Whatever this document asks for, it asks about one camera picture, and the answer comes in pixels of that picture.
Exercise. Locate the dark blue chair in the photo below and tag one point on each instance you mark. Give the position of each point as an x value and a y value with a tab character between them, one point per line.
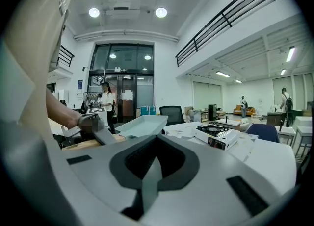
262	132

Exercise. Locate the person's left hand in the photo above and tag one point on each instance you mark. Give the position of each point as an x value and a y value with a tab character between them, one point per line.
90	123

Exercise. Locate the orange sofa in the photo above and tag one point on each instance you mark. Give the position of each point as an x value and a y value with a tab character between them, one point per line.
250	110

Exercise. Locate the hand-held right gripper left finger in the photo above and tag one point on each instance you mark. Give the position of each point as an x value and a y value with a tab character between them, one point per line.
98	166

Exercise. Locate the beige printed t-shirt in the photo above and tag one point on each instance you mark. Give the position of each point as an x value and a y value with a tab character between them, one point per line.
36	48

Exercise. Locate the black office chair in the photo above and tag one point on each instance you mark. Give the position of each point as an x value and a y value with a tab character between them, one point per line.
171	114

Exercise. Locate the white bean bag cushion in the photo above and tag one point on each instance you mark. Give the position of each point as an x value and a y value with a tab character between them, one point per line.
244	124

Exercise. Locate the white sink table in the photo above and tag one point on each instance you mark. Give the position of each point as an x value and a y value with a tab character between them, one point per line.
288	130
230	122

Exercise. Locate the triangle patterned tablecloth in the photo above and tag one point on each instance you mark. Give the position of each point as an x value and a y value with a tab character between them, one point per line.
181	134

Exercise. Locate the white side table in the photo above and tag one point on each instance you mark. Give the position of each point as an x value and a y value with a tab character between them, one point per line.
304	132

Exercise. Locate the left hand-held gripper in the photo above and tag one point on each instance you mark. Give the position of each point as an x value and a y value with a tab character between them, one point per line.
105	119

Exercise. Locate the person's left forearm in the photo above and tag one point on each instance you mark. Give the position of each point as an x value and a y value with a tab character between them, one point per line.
61	112

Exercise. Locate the blue taped box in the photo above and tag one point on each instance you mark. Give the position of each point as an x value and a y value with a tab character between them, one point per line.
148	110

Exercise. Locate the black cabinet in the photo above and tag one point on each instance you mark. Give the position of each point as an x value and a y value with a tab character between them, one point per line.
212	112

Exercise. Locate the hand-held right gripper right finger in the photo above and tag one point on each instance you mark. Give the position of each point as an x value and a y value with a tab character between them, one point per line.
216	171

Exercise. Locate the round ceiling lamp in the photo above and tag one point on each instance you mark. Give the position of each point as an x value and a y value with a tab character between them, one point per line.
94	12
161	12

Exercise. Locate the white ceiling air conditioner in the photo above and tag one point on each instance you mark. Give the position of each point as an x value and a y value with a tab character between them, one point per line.
121	8

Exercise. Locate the glass entrance door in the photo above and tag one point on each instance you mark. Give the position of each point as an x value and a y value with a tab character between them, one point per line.
122	56

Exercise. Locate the black mezzanine railing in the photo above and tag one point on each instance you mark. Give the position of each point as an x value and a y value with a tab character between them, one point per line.
195	44
73	60

